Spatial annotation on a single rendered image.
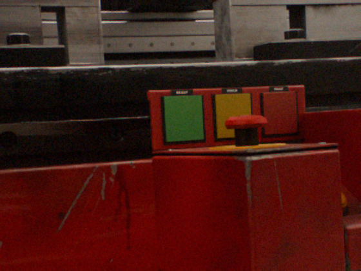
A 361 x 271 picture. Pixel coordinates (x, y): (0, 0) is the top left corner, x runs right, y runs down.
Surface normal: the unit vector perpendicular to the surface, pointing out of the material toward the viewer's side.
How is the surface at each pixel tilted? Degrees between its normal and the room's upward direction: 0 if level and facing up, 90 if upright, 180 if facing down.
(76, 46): 90
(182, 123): 90
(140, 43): 90
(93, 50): 90
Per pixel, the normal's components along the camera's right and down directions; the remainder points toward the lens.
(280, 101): 0.55, 0.01
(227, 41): -0.93, 0.07
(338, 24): 0.35, 0.03
